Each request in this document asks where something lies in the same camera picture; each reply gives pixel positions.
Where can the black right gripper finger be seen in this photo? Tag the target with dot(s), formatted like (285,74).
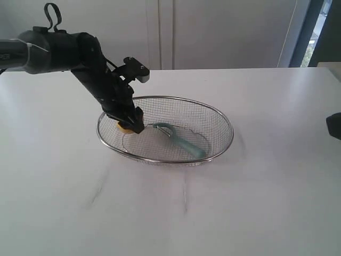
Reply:
(333,123)

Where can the yellow lemon with sticker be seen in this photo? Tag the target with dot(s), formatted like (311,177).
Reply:
(124,130)

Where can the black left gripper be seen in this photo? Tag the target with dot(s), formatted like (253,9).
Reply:
(115,98)

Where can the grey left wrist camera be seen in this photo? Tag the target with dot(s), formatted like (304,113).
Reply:
(132,70)

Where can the teal handled vegetable peeler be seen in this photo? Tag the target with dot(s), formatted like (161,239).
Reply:
(190,148)

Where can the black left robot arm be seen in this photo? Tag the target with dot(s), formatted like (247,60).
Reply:
(39,51)

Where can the oval metal wire mesh basket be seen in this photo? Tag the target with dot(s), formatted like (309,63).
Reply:
(177,131)

